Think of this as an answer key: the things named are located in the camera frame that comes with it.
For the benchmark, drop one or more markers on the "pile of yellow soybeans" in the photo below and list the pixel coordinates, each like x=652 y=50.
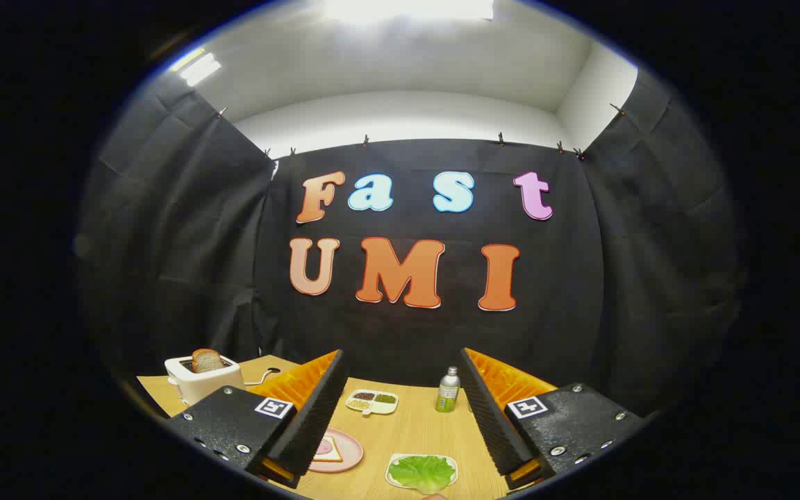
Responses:
x=359 y=403

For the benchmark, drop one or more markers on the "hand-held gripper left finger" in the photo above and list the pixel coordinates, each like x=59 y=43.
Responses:
x=317 y=417

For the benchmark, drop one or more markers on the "pink ham slice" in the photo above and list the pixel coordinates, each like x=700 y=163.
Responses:
x=323 y=448

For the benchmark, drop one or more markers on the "pink round plate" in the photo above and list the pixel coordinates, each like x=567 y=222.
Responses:
x=353 y=451

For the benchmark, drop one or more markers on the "black backdrop cloth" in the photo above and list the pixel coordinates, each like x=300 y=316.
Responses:
x=414 y=333

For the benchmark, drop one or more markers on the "white toaster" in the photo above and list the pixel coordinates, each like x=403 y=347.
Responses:
x=209 y=387

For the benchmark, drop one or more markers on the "green and silver bottle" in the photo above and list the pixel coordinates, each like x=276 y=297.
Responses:
x=447 y=396

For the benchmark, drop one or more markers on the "white divided dish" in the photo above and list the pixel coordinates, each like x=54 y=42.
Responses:
x=372 y=409

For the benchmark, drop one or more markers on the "green lettuce leaf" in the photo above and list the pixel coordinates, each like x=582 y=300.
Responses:
x=421 y=472

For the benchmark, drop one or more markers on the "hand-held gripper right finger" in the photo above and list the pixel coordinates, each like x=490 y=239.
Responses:
x=490 y=417

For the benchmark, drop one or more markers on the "ceiling light panel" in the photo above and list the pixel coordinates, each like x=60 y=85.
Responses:
x=197 y=68
x=407 y=8

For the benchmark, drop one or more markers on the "toasted bread slice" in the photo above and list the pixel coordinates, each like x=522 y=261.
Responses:
x=207 y=361

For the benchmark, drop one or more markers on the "pile of green beans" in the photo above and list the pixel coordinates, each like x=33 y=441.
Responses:
x=385 y=398

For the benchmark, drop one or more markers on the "white bread slice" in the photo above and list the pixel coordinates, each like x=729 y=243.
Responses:
x=335 y=455

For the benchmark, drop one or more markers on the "small white plate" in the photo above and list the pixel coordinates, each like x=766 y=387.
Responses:
x=450 y=461

